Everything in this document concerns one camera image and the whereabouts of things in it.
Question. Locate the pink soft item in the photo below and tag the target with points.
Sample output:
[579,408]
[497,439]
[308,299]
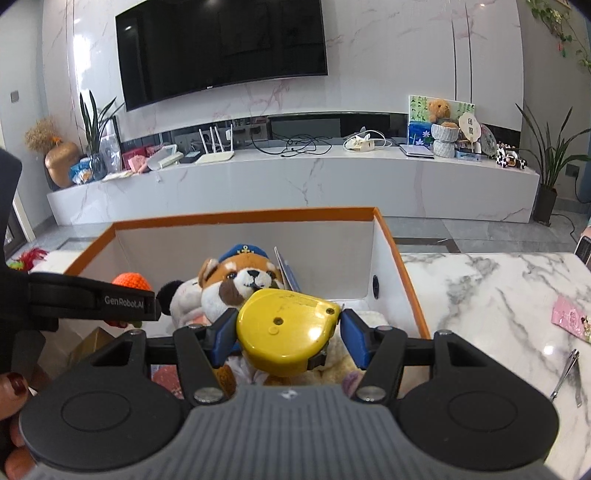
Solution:
[139,165]

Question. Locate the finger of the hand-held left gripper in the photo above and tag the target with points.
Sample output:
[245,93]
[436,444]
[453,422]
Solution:
[83,300]

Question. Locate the black flat device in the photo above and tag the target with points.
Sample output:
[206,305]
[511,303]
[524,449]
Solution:
[189,158]

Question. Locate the hanging ivy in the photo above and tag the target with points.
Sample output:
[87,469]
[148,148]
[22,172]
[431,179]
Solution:
[561,23]

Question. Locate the cream crochet bunny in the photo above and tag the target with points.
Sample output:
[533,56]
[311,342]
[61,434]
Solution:
[362,321]

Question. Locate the tall potted plant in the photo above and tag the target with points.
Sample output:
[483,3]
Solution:
[547,203]

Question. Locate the yellow tape measure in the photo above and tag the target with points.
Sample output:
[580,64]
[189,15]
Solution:
[281,332]

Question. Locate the round hand fan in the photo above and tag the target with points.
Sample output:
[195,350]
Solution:
[470,125]

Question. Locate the decorative plate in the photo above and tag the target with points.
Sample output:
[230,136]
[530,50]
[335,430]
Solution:
[488,138]

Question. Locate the white router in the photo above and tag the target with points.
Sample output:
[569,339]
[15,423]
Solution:
[214,158]

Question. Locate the blue snack bag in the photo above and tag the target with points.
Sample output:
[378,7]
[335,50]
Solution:
[82,171]

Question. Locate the yellow papers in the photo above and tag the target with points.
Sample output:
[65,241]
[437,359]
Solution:
[116,176]

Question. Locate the orange crochet toy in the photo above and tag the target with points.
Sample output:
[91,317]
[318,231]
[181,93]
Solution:
[131,281]

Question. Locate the pink packet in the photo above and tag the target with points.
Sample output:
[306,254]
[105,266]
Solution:
[570,318]

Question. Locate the gold vase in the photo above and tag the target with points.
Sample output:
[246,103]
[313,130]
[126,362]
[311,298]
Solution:
[62,164]

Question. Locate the red feather toy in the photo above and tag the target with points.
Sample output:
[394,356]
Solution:
[30,258]

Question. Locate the red panda plush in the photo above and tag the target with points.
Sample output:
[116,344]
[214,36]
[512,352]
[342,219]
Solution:
[231,281]

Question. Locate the person's left hand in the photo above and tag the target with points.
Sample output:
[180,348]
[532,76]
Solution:
[11,392]

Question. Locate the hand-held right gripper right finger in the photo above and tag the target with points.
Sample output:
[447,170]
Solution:
[353,339]

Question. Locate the metal tweezers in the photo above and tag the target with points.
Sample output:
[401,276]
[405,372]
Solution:
[577,390]

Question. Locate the white marble tv cabinet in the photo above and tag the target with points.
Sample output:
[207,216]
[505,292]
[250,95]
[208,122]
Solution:
[300,184]

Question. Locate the green and blue painting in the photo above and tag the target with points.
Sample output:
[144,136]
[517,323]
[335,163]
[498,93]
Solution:
[418,122]

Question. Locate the dried flower bunch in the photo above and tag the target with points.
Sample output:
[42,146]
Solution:
[41,134]

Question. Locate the metal nail clipper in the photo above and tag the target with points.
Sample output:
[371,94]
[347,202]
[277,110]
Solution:
[565,374]

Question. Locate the brown teddy bear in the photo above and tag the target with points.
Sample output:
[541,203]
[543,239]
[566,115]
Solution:
[439,110]

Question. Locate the wall outlet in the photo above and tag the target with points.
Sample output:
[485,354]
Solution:
[573,170]

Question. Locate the black picture frame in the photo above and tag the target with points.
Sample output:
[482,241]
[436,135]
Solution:
[111,147]

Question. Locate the black television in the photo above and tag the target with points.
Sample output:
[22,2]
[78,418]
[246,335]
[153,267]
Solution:
[217,46]

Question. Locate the cow figurines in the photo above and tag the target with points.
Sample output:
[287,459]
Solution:
[510,159]

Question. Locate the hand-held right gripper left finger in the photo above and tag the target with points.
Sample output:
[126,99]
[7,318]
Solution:
[226,334]

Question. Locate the green plant in glass vase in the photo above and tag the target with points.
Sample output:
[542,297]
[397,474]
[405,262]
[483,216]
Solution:
[94,134]

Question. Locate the grey flat book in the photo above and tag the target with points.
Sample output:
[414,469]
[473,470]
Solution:
[415,151]

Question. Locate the smartphone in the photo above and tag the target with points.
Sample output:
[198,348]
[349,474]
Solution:
[584,251]

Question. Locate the white oblong case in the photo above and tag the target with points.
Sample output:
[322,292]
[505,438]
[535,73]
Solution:
[164,158]

